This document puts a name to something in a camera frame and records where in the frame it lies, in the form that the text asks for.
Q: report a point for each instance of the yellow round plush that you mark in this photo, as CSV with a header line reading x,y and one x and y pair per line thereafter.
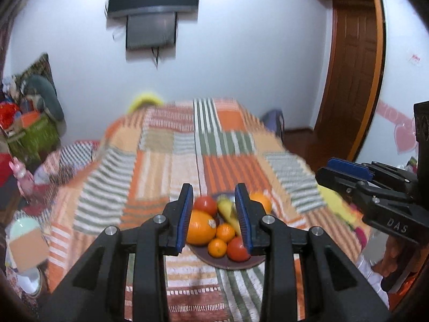
x,y
145,100

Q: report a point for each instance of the yellow cloth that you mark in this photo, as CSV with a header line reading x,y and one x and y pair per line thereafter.
x,y
338,208

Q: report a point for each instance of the small black wall monitor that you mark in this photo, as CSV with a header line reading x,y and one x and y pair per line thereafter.
x,y
150,32

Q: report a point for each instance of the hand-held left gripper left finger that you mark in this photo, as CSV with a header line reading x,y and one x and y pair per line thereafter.
x,y
186,221

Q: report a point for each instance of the red tomato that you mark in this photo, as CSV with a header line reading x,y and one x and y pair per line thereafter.
x,y
205,205
236,250

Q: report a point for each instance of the person's right hand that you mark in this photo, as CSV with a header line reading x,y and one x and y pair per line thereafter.
x,y
395,258

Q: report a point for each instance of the large orange with sticker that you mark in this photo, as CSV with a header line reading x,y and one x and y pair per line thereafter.
x,y
199,228

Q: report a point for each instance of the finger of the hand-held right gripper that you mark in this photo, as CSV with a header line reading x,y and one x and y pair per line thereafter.
x,y
348,167
338,182

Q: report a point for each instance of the checkered cloth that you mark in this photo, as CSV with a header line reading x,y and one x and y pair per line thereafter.
x,y
77,152

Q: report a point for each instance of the purple round plate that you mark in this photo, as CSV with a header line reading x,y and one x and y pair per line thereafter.
x,y
228,264

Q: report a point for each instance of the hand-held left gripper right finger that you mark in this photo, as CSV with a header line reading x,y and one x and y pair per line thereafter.
x,y
242,221

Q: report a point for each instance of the striped brown curtain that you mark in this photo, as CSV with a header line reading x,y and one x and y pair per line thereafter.
x,y
6,40

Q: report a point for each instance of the yellow-green banana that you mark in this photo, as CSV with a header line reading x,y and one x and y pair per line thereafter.
x,y
228,213

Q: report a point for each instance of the mint green cup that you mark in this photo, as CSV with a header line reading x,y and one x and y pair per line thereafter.
x,y
26,245

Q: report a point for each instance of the large plain orange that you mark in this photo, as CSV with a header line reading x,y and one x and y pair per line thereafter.
x,y
261,201

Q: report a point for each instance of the pink cloth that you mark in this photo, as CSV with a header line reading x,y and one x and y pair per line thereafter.
x,y
359,234

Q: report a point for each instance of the white wardrobe with wooden frame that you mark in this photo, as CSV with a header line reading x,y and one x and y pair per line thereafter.
x,y
398,73

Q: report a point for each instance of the dark patterned cushion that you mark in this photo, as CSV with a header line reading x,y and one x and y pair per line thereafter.
x,y
42,65

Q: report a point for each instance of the red plastic bag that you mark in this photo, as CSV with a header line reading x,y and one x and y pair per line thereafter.
x,y
8,115

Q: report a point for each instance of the orange box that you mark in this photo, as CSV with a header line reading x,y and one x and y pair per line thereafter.
x,y
30,119

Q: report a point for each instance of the pink water bottle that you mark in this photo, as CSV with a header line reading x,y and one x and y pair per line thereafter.
x,y
21,177

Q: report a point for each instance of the small tangerine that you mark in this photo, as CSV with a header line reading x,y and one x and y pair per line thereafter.
x,y
225,232
217,247

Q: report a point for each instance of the brown wooden door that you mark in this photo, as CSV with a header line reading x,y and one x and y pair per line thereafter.
x,y
352,73

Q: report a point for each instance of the striped patchwork blanket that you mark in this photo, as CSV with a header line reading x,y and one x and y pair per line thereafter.
x,y
167,161

